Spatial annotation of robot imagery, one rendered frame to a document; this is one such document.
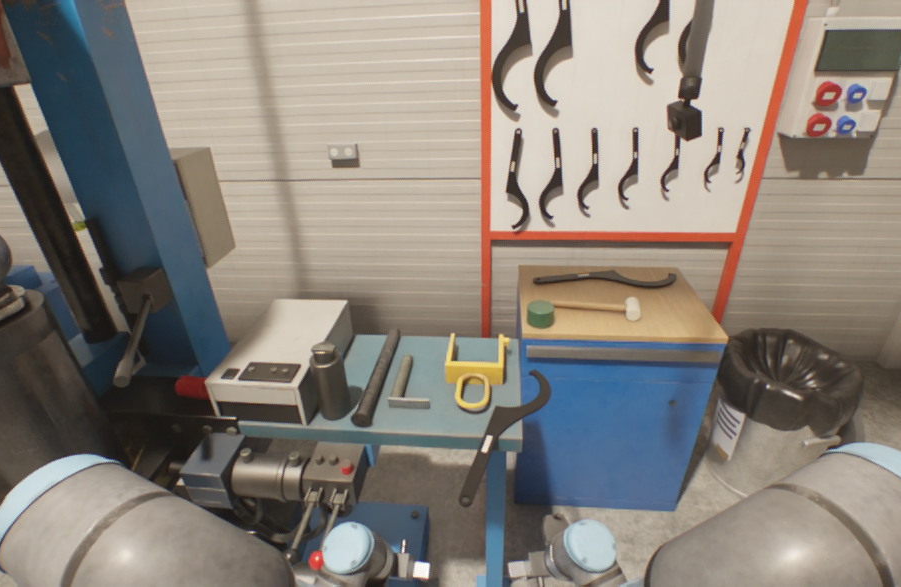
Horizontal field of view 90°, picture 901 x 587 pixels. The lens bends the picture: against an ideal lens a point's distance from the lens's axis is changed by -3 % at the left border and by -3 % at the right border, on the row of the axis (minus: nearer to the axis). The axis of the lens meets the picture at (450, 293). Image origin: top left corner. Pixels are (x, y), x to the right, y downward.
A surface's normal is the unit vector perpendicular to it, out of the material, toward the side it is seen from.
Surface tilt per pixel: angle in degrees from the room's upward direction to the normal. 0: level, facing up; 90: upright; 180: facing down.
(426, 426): 0
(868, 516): 15
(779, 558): 36
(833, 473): 22
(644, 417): 90
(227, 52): 90
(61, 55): 90
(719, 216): 90
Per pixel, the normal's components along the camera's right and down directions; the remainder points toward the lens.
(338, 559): -0.17, -0.68
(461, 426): -0.04, -0.88
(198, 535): 0.59, -0.77
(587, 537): 0.10, -0.68
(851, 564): -0.04, -0.48
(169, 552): 0.42, -0.69
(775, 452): -0.43, 0.49
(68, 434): 0.90, 0.18
